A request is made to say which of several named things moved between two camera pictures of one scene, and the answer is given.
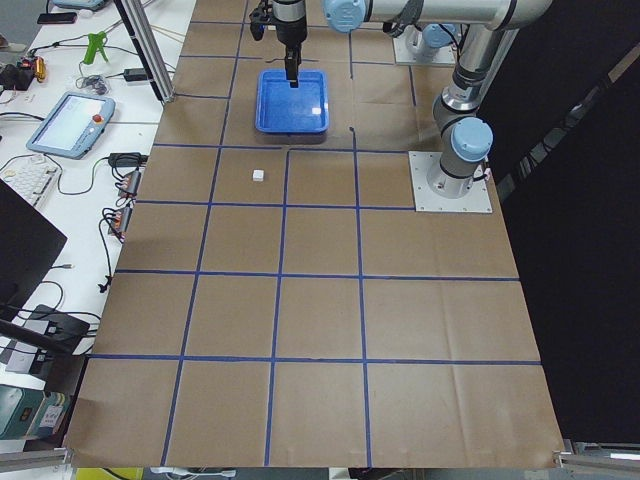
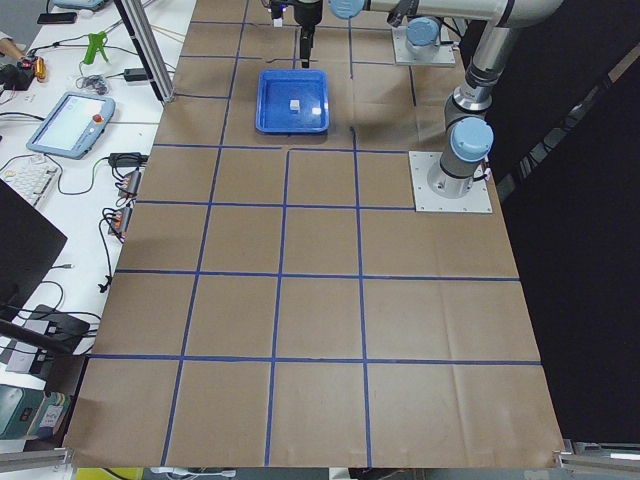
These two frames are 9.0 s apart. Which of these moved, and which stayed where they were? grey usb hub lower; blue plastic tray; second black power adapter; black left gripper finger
Moved: black left gripper finger
Stayed: second black power adapter; blue plastic tray; grey usb hub lower
